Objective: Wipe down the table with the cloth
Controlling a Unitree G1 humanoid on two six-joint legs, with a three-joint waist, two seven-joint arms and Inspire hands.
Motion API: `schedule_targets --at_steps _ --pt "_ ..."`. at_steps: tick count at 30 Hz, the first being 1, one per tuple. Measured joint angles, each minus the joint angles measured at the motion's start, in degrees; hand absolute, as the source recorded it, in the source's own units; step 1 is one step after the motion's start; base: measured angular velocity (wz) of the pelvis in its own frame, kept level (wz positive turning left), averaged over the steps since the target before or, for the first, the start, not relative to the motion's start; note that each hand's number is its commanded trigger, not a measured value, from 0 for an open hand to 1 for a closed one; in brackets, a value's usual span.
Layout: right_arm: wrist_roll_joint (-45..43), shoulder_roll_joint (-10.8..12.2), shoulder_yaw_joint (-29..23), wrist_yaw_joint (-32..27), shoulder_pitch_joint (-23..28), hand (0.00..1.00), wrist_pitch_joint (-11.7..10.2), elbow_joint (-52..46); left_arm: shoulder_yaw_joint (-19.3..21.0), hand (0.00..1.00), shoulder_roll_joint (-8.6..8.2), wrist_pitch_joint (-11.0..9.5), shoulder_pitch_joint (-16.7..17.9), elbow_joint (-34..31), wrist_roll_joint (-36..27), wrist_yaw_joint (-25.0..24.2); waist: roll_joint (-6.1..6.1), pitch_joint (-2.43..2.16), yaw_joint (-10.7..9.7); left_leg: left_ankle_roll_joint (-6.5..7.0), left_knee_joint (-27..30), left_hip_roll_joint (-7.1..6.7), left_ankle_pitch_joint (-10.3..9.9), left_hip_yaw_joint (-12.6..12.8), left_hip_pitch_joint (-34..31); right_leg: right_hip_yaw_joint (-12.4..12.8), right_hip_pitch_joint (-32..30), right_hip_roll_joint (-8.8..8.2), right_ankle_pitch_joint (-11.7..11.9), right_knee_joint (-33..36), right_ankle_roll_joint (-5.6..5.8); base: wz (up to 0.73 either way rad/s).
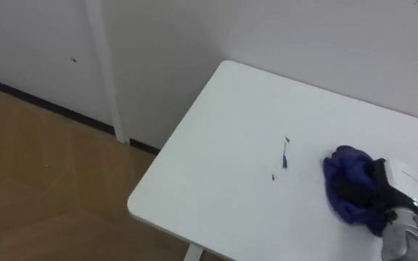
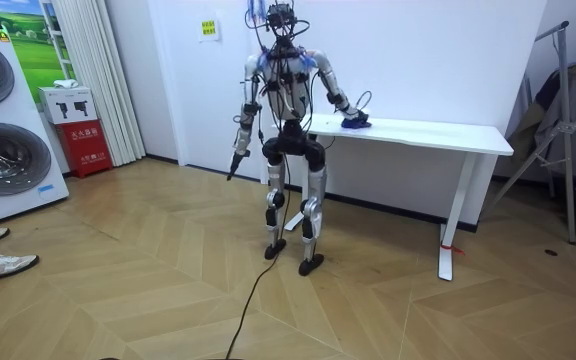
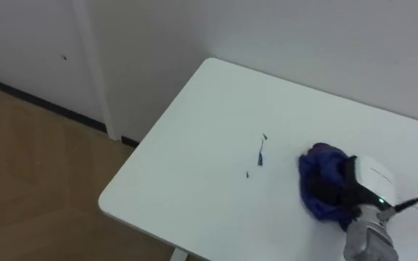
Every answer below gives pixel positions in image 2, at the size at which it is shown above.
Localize red fire extinguisher cabinet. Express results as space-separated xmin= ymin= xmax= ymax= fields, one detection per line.
xmin=54 ymin=118 xmax=115 ymax=180

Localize robot body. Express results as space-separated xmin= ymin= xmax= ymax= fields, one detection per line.
xmin=244 ymin=1 xmax=320 ymax=157

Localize white desk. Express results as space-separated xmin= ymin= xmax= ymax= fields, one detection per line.
xmin=259 ymin=113 xmax=516 ymax=283

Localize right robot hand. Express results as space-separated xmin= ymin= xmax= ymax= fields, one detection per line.
xmin=343 ymin=109 xmax=372 ymax=126

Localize blue cloth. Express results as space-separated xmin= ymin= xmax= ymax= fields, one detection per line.
xmin=339 ymin=116 xmax=374 ymax=131

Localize black floor cable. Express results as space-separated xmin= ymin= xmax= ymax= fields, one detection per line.
xmin=224 ymin=154 xmax=292 ymax=360

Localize green landscape wall poster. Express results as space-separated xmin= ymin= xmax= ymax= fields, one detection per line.
xmin=0 ymin=0 xmax=77 ymax=105

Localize white ladder rack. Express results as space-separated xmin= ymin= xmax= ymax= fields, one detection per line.
xmin=39 ymin=0 xmax=75 ymax=82

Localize white cardboard box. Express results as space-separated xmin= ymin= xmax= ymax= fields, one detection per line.
xmin=37 ymin=85 xmax=99 ymax=126

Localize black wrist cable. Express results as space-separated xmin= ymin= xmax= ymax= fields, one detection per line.
xmin=354 ymin=90 xmax=374 ymax=115

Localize cable bundle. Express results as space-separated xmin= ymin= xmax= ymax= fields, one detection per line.
xmin=244 ymin=0 xmax=271 ymax=24

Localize yellow wall sign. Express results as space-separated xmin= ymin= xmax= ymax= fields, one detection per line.
xmin=198 ymin=18 xmax=221 ymax=43

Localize robot legs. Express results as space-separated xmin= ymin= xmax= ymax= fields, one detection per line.
xmin=261 ymin=135 xmax=328 ymax=278

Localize white washing machine tower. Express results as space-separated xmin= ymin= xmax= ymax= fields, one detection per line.
xmin=0 ymin=19 xmax=71 ymax=229

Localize grey metal stand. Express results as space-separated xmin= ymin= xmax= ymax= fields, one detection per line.
xmin=486 ymin=20 xmax=576 ymax=246

